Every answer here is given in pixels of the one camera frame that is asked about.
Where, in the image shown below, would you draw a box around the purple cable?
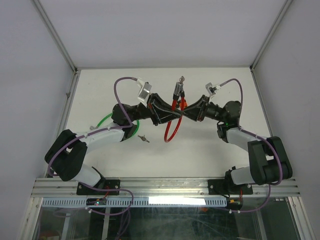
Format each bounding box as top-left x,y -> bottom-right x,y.
47,76 -> 140,188
217,78 -> 285,213

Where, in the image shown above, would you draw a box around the aluminium mounting rail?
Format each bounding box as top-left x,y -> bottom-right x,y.
31,177 -> 301,198

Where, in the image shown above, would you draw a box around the red cable lock keys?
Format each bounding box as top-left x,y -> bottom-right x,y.
178,76 -> 185,83

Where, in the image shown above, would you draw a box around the slotted cable duct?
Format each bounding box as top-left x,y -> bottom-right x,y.
42,196 -> 227,208

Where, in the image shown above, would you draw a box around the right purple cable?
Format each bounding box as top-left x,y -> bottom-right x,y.
217,78 -> 285,213

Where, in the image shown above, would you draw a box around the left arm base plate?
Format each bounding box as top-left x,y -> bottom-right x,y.
76,178 -> 121,196

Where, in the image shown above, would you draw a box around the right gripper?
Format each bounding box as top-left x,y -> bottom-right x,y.
180,94 -> 226,123

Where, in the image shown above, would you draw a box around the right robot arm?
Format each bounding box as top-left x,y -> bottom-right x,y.
183,95 -> 293,194

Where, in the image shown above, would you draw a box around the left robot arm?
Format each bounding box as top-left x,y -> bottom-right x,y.
44,92 -> 186,195

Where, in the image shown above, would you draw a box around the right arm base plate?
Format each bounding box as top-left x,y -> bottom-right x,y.
207,179 -> 253,196

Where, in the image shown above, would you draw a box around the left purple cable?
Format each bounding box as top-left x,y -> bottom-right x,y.
47,76 -> 140,188

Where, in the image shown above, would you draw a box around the orange black padlock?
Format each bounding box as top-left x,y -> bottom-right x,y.
177,100 -> 188,108

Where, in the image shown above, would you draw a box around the green cable lock keys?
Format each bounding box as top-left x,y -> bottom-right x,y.
138,135 -> 150,143

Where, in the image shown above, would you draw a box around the green cable lock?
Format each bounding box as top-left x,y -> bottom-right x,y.
89,113 -> 140,136

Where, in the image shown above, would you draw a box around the red cable lock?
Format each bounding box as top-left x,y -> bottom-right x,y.
163,81 -> 186,144

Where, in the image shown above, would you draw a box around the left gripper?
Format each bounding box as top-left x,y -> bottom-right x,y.
130,93 -> 182,126

